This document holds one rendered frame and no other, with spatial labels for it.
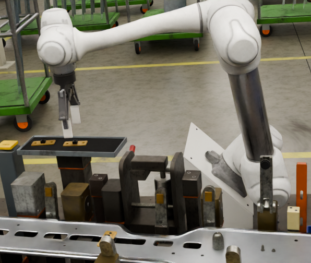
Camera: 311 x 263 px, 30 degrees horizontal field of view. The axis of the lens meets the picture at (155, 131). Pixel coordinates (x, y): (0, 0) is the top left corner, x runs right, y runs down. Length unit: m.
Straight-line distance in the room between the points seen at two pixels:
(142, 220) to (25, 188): 0.40
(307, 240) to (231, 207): 0.63
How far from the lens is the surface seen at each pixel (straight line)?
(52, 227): 1.91
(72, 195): 1.90
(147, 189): 4.22
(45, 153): 2.05
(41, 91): 5.91
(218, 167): 2.32
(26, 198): 1.98
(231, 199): 2.29
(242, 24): 1.77
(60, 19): 1.91
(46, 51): 1.74
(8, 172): 2.21
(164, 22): 1.93
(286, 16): 8.31
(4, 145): 2.18
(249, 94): 1.90
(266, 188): 1.76
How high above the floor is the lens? 1.94
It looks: 22 degrees down
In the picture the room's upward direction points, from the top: 6 degrees counter-clockwise
